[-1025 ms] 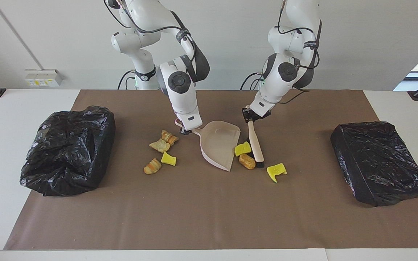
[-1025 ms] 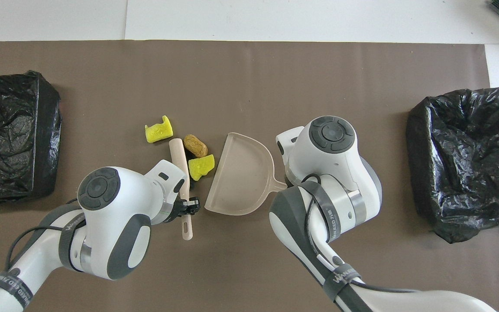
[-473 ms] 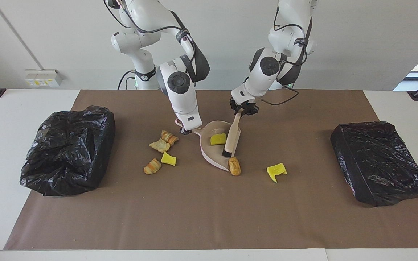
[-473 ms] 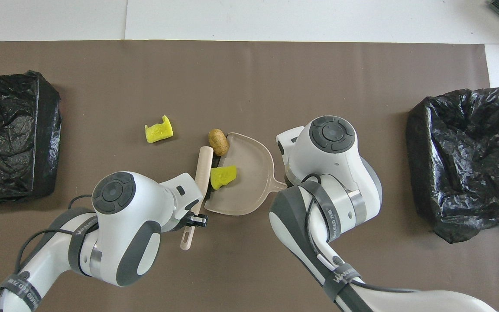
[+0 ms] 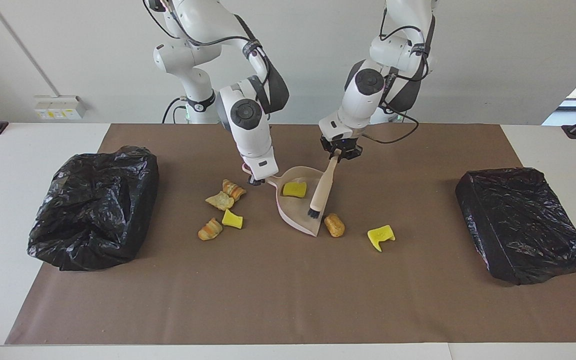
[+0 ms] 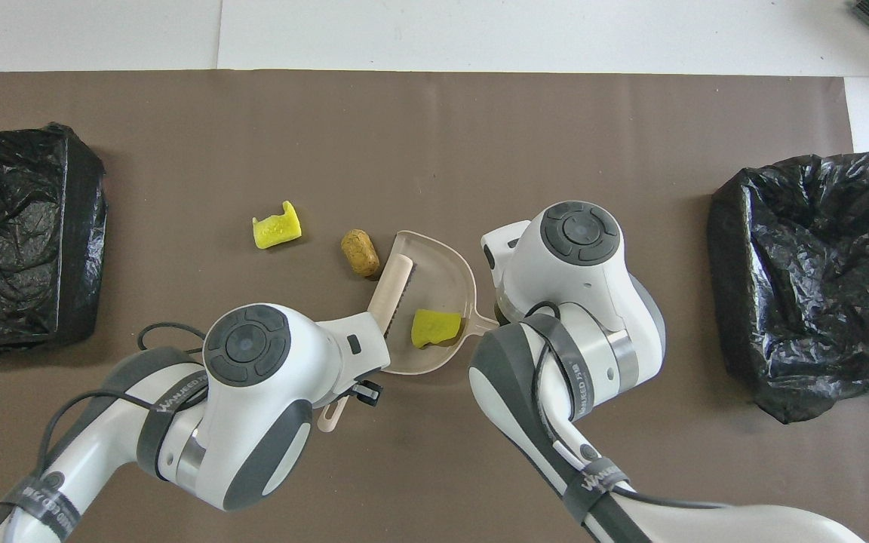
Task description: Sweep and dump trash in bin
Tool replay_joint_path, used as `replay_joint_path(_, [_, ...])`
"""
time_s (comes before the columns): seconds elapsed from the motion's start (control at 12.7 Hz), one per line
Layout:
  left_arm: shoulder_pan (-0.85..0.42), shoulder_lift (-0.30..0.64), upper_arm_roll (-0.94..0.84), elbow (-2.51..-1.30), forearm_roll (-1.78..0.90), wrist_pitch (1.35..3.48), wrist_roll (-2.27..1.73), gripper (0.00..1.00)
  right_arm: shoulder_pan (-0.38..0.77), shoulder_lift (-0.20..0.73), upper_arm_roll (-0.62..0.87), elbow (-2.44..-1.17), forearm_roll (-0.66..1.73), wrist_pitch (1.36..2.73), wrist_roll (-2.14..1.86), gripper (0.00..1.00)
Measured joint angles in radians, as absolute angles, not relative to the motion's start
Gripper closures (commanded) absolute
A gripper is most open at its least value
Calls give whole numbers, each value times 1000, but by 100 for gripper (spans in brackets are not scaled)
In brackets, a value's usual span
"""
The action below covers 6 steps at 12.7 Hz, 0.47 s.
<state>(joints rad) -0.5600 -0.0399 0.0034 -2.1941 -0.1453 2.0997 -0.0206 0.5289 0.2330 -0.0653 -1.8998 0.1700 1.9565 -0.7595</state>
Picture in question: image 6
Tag brown bread roll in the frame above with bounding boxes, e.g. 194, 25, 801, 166
340, 229, 380, 278

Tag brown paper table mat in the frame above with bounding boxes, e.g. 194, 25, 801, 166
0, 71, 869, 543

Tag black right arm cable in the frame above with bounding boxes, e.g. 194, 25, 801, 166
529, 302, 745, 508

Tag beige hand brush black bristles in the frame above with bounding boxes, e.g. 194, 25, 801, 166
318, 254, 414, 432

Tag notched yellow cheese chunk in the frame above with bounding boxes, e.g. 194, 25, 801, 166
252, 201, 303, 250

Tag open bin with black bag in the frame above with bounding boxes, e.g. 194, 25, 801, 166
708, 151, 869, 425

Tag rounded yellow cheese chunk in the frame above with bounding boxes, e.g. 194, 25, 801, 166
411, 308, 463, 350

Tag pale pink plastic dustpan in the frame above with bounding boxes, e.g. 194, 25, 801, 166
374, 230, 501, 376

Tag box wrapped in black bag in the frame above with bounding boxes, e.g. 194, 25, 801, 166
0, 123, 108, 357

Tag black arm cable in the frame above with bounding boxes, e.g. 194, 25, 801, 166
38, 323, 209, 483
529, 302, 745, 508

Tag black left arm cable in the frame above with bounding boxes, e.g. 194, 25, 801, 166
38, 323, 209, 483

